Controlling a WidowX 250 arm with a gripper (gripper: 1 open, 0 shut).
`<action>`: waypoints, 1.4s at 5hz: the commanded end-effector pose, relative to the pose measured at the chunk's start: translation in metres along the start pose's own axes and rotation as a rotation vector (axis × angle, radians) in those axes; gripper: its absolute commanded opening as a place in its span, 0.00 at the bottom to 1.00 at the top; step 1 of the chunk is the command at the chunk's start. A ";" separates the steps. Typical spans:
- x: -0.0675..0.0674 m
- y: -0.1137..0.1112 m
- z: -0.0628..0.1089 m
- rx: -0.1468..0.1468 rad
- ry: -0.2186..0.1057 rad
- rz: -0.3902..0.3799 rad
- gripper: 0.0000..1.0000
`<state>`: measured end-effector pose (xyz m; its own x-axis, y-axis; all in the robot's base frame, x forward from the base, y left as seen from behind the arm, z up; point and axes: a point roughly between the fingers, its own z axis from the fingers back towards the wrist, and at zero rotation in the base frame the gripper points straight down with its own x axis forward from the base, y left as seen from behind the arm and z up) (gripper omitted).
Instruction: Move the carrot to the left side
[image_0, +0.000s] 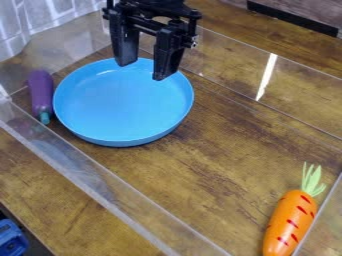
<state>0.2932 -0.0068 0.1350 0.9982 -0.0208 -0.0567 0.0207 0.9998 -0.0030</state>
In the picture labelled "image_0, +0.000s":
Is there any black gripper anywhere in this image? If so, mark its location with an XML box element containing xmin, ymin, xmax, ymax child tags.
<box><xmin>103</xmin><ymin>0</ymin><xmax>202</xmax><ymax>81</ymax></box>

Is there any orange toy carrot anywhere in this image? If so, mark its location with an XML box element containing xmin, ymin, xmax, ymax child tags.
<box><xmin>262</xmin><ymin>163</ymin><xmax>326</xmax><ymax>256</ymax></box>

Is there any blue round plate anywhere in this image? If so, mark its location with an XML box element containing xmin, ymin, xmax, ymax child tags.
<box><xmin>53</xmin><ymin>58</ymin><xmax>195</xmax><ymax>147</ymax></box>

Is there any purple toy eggplant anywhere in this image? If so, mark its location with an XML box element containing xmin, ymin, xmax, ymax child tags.
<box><xmin>28</xmin><ymin>70</ymin><xmax>53</xmax><ymax>125</ymax></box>

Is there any white patterned curtain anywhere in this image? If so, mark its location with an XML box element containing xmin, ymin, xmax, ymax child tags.
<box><xmin>0</xmin><ymin>0</ymin><xmax>105</xmax><ymax>62</ymax></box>

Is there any dark wooden furniture edge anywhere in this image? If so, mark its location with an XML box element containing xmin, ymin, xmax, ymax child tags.
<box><xmin>247</xmin><ymin>0</ymin><xmax>342</xmax><ymax>39</ymax></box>

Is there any blue object at corner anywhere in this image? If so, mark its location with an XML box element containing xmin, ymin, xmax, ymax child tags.
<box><xmin>0</xmin><ymin>219</ymin><xmax>29</xmax><ymax>256</ymax></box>

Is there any clear acrylic enclosure wall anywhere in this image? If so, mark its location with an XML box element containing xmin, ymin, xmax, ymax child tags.
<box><xmin>0</xmin><ymin>0</ymin><xmax>342</xmax><ymax>256</ymax></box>

